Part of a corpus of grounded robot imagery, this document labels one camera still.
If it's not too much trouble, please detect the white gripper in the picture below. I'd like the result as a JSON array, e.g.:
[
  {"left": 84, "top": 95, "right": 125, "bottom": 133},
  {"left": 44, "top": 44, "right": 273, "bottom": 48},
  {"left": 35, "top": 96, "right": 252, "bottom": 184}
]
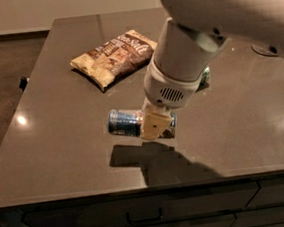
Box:
[{"left": 140, "top": 57, "right": 202, "bottom": 141}]

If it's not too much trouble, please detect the blue silver redbull can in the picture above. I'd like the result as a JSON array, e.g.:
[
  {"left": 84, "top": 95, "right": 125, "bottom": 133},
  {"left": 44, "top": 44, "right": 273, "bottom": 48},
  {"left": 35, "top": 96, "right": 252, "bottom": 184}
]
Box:
[{"left": 107, "top": 109, "right": 176, "bottom": 139}]

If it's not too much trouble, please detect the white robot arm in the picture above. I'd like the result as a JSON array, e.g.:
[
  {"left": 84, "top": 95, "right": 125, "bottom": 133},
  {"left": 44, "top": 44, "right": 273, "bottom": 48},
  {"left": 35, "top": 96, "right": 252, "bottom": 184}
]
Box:
[{"left": 140, "top": 0, "right": 284, "bottom": 141}]

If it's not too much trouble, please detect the green soda can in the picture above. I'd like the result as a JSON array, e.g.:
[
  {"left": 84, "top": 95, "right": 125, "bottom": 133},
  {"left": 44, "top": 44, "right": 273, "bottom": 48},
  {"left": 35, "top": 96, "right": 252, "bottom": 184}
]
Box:
[{"left": 199, "top": 67, "right": 211, "bottom": 87}]

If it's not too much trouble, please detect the brown white chip bag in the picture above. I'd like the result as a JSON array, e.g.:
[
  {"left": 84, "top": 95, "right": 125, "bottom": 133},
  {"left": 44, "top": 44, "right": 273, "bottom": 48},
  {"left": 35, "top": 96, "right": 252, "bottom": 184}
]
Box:
[{"left": 70, "top": 30, "right": 157, "bottom": 91}]

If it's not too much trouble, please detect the black knob at table edge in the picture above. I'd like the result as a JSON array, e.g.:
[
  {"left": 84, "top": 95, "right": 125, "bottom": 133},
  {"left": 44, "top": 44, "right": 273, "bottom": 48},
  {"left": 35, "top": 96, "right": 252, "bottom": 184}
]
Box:
[{"left": 19, "top": 77, "right": 29, "bottom": 92}]

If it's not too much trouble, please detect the dark right cabinet drawer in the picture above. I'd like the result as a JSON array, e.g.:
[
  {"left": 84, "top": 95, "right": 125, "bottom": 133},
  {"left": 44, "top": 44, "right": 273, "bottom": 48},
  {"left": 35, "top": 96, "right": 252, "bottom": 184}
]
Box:
[{"left": 247, "top": 177, "right": 284, "bottom": 208}]

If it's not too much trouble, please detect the dark cabinet drawer with handle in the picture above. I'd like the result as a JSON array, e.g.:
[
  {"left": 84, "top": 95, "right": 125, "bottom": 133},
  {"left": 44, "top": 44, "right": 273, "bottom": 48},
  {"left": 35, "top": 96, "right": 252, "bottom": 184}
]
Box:
[{"left": 24, "top": 183, "right": 259, "bottom": 227}]

